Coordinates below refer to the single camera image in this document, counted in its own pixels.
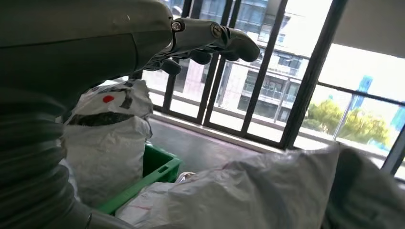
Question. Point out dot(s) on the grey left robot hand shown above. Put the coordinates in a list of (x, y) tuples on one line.
[(79, 41)]

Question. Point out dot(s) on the grey pillow-shaped courier package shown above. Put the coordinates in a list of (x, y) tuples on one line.
[(364, 196)]

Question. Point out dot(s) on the grey package with black print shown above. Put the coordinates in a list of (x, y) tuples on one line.
[(104, 148)]

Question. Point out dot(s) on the long grey red-print package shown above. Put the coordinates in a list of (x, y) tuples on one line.
[(246, 196)]

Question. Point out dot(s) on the green plastic crate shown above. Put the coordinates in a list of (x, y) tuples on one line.
[(158, 167)]

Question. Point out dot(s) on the grey balcony railing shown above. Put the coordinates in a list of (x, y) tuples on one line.
[(269, 72)]

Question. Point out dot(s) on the black window frame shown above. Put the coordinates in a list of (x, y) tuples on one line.
[(307, 79)]

